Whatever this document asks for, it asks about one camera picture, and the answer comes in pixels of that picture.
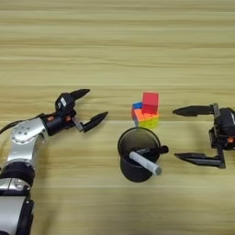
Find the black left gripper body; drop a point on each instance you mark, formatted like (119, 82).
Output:
(55, 122)

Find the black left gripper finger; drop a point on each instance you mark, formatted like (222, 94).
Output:
(79, 93)
(95, 120)

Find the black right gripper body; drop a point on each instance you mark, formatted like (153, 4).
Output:
(225, 142)

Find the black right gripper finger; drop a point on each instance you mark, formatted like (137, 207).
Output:
(195, 110)
(202, 159)

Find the black marker pen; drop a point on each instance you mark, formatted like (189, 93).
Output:
(159, 150)

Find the red cube block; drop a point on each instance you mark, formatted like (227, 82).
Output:
(150, 102)

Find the black mesh pen cup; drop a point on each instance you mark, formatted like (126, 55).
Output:
(137, 140)

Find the multicolour puzzle cube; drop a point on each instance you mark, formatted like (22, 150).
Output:
(142, 117)

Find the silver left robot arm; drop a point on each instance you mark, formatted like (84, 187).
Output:
(21, 143)

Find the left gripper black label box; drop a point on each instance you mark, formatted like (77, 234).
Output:
(64, 104)

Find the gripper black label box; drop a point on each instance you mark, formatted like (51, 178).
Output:
(228, 120)
(64, 104)

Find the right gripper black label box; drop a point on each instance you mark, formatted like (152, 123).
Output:
(228, 120)

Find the grey marker pen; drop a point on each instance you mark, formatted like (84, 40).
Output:
(145, 163)

